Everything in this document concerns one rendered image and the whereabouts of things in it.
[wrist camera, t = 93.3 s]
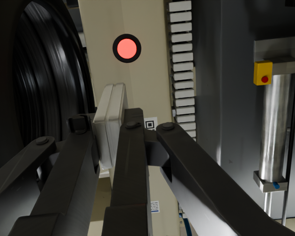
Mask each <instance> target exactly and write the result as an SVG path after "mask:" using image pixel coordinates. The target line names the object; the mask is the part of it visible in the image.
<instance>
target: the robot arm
mask: <svg viewBox="0 0 295 236"><path fill-rule="evenodd" d="M66 122H67V127H68V130H69V135H68V137H67V139H66V140H64V141H60V142H55V138H54V137H52V136H42V137H39V138H37V139H35V140H33V141H32V142H31V143H30V144H28V145H27V146H26V147H25V148H24V149H22V150H21V151H20V152H19V153H18V154H17V155H15V156H14V157H13V158H12V159H11V160H10V161H8V162H7V163H6V164H5V165H4V166H2V167H1V168H0V236H88V231H89V225H90V219H91V215H92V210H93V205H94V200H95V195H96V189H97V184H98V179H99V174H100V166H99V161H100V164H101V168H103V169H110V168H113V166H115V171H114V178H113V186H112V193H111V203H110V206H108V207H106V209H105V213H104V220H103V228H102V235H101V236H153V228H152V215H151V201H150V187H149V170H148V165H149V166H160V172H161V174H162V175H163V177H164V179H165V180H166V182H167V184H168V185H169V187H170V189H171V190H172V192H173V194H174V195H175V197H176V199H177V200H178V202H179V204H180V206H181V207H182V209H183V211H184V212H185V214H186V216H187V217H188V219H189V221H190V222H191V224H192V226H193V227H194V229H195V231H196V232H197V234H198V236H295V232H294V231H292V230H290V229H289V228H287V227H285V226H284V225H282V224H280V223H278V222H277V221H275V220H273V219H272V218H271V217H270V216H269V215H268V214H267V213H266V212H265V211H264V210H263V209H262V208H261V207H260V206H259V205H258V204H257V203H256V202H255V201H254V200H253V199H252V198H251V197H250V196H249V195H248V194H247V193H246V192H245V191H244V190H243V189H242V188H241V187H240V186H239V185H238V184H237V183H236V182H235V181H234V180H233V179H232V178H231V177H230V176H229V175H228V174H227V173H226V172H225V171H224V170H223V169H222V168H221V167H220V166H219V165H218V164H217V162H216V161H215V160H214V159H213V158H212V157H211V156H210V155H209V154H208V153H207V152H206V151H205V150H204V149H203V148H202V147H201V146H200V145H199V144H198V143H197V142H196V141H195V140H194V139H193V138H192V137H191V136H190V135H189V134H188V133H187V132H186V131H185V130H184V129H183V128H182V127H181V126H180V125H179V124H177V123H173V122H166V123H162V124H159V125H158V126H157V127H156V131H155V130H149V129H146V128H145V124H144V116H143V110H142V109H141V108H131V109H129V108H128V101H127V94H126V88H125V84H124V83H123V82H122V83H117V84H116V85H113V84H106V86H105V87H104V90H103V94H102V97H101V100H100V103H99V105H98V108H97V111H96V113H90V114H77V115H73V116H70V117H68V118H67V119H66ZM36 171H37V172H38V176H39V178H38V179H36Z"/></svg>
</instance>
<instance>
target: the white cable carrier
mask: <svg viewBox="0 0 295 236"><path fill-rule="evenodd" d="M191 8H192V2H191V0H172V2H166V10H167V11H170V12H168V13H167V20H170V22H168V29H169V30H170V31H171V32H169V34H168V36H169V39H171V40H170V41H169V48H170V49H171V50H170V57H171V59H170V65H171V66H172V68H171V74H172V77H171V81H172V83H173V84H172V91H173V92H172V97H173V99H174V100H173V106H172V107H171V108H172V116H173V117H174V121H175V123H177V124H179V125H180V126H181V127H182V128H183V129H184V130H185V131H186V132H187V133H188V134H189V135H190V136H191V137H192V138H193V139H194V140H195V141H196V138H195V137H196V131H195V129H196V123H195V122H194V121H195V115H194V114H193V113H195V107H194V106H193V105H194V104H195V99H194V97H193V96H195V95H194V89H193V87H194V81H193V80H192V79H193V71H191V70H193V62H191V60H193V53H192V52H190V51H191V50H192V43H190V42H189V41H191V40H192V33H189V32H187V31H190V30H192V23H191V22H187V21H190V20H192V13H191V12H190V11H189V12H187V11H186V10H191ZM178 208H179V210H180V209H181V211H182V216H183V218H188V217H187V216H186V214H185V212H184V211H183V209H182V207H181V206H180V204H179V203H178Z"/></svg>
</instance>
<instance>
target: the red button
mask: <svg viewBox="0 0 295 236"><path fill-rule="evenodd" d="M118 53H119V55H120V56H121V57H123V58H126V59H128V58H131V57H133V56H134V55H135V53H136V44H135V43H134V41H132V40H130V39H123V40H121V41H120V42H119V44H118Z"/></svg>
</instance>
